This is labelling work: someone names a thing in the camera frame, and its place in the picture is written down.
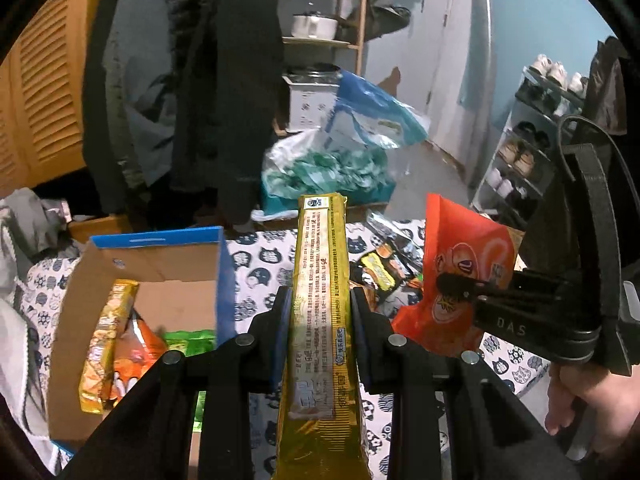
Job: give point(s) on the grey garment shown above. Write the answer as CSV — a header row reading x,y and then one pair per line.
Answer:
x,y
30,210

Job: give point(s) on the bag of green candies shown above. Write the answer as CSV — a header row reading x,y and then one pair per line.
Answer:
x,y
320,175

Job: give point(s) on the blue cardboard box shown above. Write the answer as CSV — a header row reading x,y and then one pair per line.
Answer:
x,y
165,270

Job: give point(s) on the white storage box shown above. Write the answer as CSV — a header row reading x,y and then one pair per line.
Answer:
x,y
305,105

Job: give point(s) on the shoe rack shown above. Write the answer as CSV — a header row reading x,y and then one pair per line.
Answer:
x,y
517,105

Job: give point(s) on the grey jacket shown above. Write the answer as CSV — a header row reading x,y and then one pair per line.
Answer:
x,y
145,60

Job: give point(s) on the orange white snack packet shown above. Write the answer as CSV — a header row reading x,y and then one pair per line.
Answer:
x,y
140,355

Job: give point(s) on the yellow orange snack packet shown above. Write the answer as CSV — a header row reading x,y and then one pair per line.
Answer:
x,y
105,340

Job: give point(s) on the brown hanging jacket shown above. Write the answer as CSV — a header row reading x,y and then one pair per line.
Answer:
x,y
607,90

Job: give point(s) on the white pot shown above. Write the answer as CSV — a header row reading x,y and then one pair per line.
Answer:
x,y
312,26

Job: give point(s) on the long yellow snack packet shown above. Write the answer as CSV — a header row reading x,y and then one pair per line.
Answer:
x,y
320,285

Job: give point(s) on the person's right hand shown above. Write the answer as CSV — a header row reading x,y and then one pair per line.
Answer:
x,y
600,400

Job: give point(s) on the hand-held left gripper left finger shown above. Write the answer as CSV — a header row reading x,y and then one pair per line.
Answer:
x,y
283,340

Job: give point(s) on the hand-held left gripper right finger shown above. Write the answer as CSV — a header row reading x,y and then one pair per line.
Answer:
x,y
362,340

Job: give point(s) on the blue plastic bag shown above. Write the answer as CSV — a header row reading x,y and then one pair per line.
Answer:
x,y
370,100

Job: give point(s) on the dark green hanging bag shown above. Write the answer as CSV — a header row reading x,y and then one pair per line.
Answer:
x,y
385,15

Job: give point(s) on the white door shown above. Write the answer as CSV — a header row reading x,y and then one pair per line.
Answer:
x,y
460,60

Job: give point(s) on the dark hanging coat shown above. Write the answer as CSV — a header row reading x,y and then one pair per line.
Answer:
x,y
102,150

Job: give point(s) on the wooden board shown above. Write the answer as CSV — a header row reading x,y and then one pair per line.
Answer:
x,y
100,227

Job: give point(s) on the cat print tablecloth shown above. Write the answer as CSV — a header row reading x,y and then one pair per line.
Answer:
x,y
260,260

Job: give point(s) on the group of assorted shoes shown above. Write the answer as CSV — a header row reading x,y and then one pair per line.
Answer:
x,y
522,160

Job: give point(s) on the black long coat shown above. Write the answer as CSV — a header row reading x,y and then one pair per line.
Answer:
x,y
240,85

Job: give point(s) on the large orange red snack packet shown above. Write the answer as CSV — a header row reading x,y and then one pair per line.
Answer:
x,y
465,240

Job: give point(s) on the black snack packet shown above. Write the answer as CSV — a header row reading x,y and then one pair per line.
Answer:
x,y
405,296

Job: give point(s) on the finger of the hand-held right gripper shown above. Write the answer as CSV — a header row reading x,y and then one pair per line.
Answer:
x,y
500,290

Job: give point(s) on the wooden shelf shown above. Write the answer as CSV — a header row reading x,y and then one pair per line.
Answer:
x,y
361,20

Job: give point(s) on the wooden louvred cabinet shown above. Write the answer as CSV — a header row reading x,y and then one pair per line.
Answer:
x,y
45,85

